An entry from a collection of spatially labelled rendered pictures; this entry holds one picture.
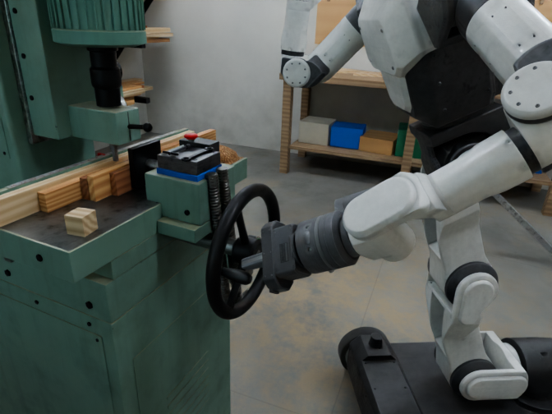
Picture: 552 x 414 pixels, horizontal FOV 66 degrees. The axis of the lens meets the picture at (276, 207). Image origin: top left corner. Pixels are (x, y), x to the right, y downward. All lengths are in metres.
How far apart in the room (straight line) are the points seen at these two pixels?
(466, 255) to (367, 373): 0.56
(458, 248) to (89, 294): 0.88
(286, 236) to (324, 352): 1.21
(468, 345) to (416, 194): 0.89
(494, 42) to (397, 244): 0.31
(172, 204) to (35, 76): 0.39
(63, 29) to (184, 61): 3.83
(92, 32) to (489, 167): 0.70
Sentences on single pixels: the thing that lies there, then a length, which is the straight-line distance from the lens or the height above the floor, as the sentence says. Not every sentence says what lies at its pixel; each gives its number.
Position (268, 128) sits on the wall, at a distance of 4.41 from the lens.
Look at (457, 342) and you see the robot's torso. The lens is 1.40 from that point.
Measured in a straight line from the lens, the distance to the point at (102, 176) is 0.94.
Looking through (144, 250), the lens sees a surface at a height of 0.82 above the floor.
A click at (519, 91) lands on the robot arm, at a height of 1.19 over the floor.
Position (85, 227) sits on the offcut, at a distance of 0.80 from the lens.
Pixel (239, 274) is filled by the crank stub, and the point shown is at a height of 0.84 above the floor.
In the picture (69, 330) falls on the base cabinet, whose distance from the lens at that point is 1.01.
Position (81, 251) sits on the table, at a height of 0.89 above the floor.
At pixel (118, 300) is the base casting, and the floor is 0.75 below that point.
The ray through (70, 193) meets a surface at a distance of 0.95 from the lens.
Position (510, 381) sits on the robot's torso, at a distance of 1.52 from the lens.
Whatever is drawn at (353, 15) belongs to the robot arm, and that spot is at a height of 1.27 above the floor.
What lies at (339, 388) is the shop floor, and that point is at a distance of 1.75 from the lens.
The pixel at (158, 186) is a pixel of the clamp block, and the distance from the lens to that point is 0.90.
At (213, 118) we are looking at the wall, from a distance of 4.65.
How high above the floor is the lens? 1.26
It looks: 24 degrees down
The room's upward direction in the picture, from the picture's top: 2 degrees clockwise
